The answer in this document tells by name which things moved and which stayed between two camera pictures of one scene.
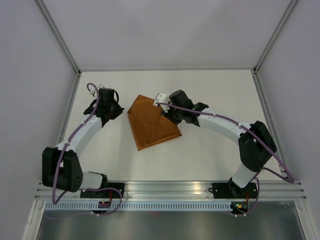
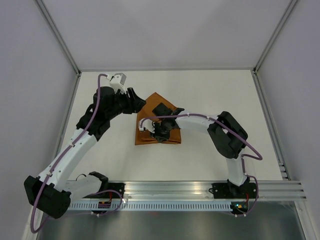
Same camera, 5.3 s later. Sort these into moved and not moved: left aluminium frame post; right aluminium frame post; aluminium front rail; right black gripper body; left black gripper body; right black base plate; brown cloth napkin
Moved: right black gripper body; left black gripper body; brown cloth napkin
Not moved: left aluminium frame post; right aluminium frame post; aluminium front rail; right black base plate
